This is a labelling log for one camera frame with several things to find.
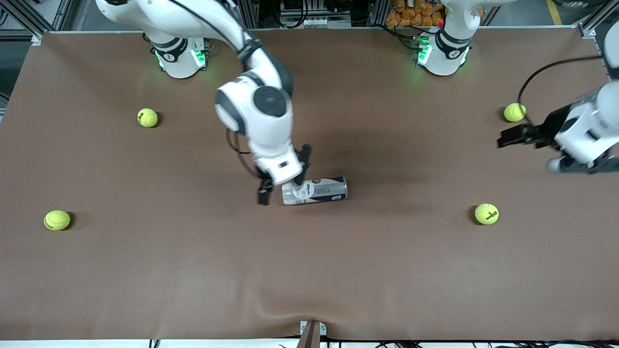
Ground white blue tennis ball can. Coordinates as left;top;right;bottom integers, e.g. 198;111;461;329
282;176;348;206

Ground yellow-green tennis ball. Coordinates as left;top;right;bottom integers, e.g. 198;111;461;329
44;209;71;231
474;203;500;225
137;107;159;128
503;102;527;123

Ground brown table cover sheet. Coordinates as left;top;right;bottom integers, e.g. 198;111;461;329
0;28;619;341

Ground orange packaged goods pile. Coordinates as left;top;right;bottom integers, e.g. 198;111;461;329
385;0;444;28

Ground aluminium frame profile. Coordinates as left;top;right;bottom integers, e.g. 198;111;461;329
578;0;619;39
0;0;73;46

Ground grey metal mount bracket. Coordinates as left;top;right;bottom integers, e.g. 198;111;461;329
299;320;327;348

